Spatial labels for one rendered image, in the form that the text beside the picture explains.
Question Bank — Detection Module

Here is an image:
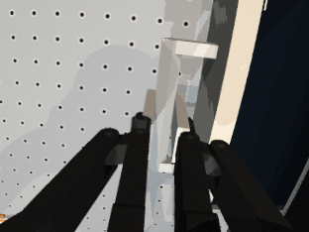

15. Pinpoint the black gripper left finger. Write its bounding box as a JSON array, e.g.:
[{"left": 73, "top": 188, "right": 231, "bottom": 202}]
[{"left": 0, "top": 89, "right": 155, "bottom": 232}]

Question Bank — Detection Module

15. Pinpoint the grey perforated plate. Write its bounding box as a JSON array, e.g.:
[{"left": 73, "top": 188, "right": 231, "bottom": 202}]
[{"left": 0, "top": 0, "right": 213, "bottom": 232}]

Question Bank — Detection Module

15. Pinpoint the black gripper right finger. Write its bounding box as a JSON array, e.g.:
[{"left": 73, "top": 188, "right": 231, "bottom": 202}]
[{"left": 171, "top": 92, "right": 295, "bottom": 232}]

